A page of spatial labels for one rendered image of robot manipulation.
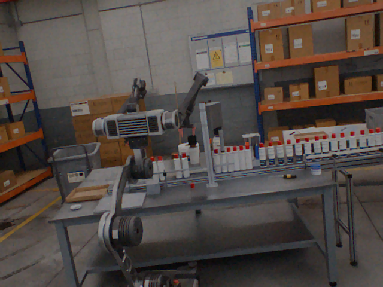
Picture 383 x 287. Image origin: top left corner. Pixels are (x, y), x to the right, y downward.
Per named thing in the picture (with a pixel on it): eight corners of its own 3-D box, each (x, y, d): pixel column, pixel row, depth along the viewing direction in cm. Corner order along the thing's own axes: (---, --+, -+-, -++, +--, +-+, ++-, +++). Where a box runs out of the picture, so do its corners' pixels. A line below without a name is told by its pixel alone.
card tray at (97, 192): (109, 188, 341) (109, 183, 340) (103, 198, 315) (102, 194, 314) (75, 192, 341) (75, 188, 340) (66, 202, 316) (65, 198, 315)
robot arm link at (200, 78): (198, 66, 281) (210, 73, 280) (197, 72, 294) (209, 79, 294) (167, 118, 275) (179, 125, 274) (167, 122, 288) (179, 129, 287)
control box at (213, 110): (223, 125, 311) (221, 101, 307) (212, 129, 298) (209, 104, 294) (212, 125, 317) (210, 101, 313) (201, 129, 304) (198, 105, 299)
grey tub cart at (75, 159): (69, 198, 600) (56, 137, 579) (110, 191, 606) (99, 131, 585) (57, 220, 514) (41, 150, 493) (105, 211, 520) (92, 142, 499)
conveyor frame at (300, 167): (302, 165, 329) (301, 160, 328) (306, 169, 318) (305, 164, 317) (110, 190, 333) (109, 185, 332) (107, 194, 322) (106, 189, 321)
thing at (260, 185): (290, 146, 407) (290, 144, 406) (337, 186, 278) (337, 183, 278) (93, 171, 412) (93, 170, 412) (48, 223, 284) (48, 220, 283)
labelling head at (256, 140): (260, 161, 339) (257, 133, 333) (263, 165, 326) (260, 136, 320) (244, 163, 339) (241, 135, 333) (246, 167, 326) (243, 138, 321)
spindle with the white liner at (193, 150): (200, 164, 356) (196, 133, 350) (200, 167, 348) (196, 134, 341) (191, 165, 357) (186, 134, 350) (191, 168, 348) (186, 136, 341)
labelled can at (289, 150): (292, 162, 325) (291, 138, 321) (294, 164, 320) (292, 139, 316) (286, 162, 325) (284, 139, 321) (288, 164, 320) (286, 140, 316)
